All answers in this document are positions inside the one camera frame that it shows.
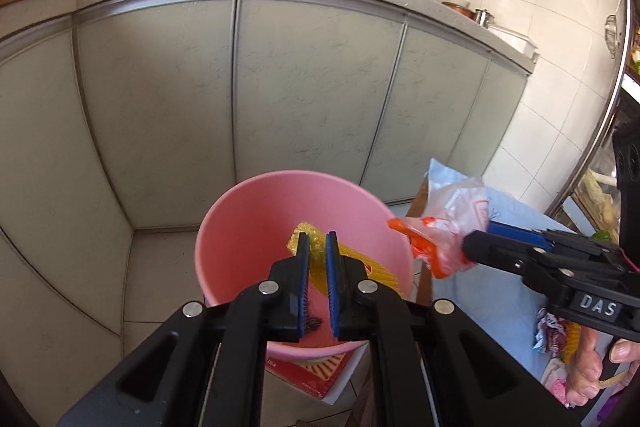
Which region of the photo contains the pink wrapper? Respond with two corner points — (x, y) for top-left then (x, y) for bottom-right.
(541, 364), (577, 408)

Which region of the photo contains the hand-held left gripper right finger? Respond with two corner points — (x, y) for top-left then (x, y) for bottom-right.
(325, 231), (583, 427)

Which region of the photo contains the copper pot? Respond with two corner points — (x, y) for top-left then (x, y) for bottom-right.
(441, 0), (476, 21)

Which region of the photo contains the yellow foam mesh sleeve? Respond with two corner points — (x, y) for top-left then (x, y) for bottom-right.
(286, 221), (403, 303)

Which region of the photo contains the white and orange plastic bag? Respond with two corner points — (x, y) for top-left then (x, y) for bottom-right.
(389, 177), (493, 280)

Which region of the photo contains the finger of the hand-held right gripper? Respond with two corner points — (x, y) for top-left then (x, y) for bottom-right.
(461, 230), (556, 282)
(487, 221), (623, 259)

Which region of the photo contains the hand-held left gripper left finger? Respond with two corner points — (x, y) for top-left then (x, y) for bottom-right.
(57, 232), (311, 427)

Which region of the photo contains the red flat box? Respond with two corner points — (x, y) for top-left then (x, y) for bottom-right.
(264, 346), (369, 401)

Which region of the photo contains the white rectangular container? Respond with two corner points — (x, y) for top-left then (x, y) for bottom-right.
(487, 24), (539, 58)

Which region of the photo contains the metal wire strainer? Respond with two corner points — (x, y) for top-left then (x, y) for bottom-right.
(604, 13), (622, 58)

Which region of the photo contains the person's right hand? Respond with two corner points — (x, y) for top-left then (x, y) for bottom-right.
(569, 333), (640, 408)

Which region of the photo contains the colourful crumpled wrapper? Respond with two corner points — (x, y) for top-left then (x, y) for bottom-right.
(534, 307), (583, 364)

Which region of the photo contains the grey kitchen cabinet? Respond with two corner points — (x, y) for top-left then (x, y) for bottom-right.
(0, 0), (542, 343)

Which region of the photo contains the metal storage rack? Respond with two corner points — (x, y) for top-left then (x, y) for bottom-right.
(545, 0), (640, 258)

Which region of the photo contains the light blue floral cloth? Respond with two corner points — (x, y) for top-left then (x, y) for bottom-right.
(390, 158), (621, 390)

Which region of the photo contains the pink plastic bucket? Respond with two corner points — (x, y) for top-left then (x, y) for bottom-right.
(195, 170), (416, 360)

